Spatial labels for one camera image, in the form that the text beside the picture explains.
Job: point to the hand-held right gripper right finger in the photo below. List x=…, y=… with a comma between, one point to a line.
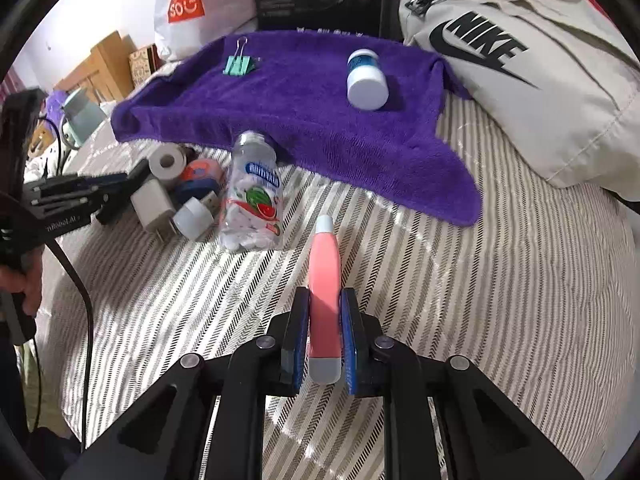
x=350, y=345

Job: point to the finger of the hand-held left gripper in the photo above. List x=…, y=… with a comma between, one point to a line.
x=120, y=195
x=112, y=178

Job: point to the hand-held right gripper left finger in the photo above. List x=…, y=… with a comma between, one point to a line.
x=300, y=340

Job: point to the white charger plug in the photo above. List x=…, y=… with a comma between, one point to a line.
x=150, y=205

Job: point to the white tape roll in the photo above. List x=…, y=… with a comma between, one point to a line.
x=175, y=172

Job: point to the pink tube with pale caps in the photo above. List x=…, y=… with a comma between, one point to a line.
x=325, y=280

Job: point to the small grey white cylinder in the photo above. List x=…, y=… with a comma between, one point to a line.
x=192, y=220

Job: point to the orange and blue tape dispenser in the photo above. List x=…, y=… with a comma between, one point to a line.
x=200, y=170

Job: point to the colourful small packet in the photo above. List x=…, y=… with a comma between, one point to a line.
x=250, y=210

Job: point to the white jar with blue label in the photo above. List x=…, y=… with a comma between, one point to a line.
x=367, y=87

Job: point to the person's left hand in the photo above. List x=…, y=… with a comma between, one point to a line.
x=25, y=285

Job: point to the pale blue appliance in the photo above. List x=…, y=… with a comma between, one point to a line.
x=82, y=115

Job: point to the wooden furniture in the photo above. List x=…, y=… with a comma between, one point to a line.
x=107, y=65

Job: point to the patterned book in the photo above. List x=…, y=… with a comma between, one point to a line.
x=142, y=62

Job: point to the teal binder clip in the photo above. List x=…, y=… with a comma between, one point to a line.
x=240, y=66

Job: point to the white shopping bag red logo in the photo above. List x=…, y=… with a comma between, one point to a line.
x=220, y=10

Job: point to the purple towel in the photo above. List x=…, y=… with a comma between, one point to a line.
x=325, y=135

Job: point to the grey bag with black logo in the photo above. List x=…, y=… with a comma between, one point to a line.
x=550, y=110

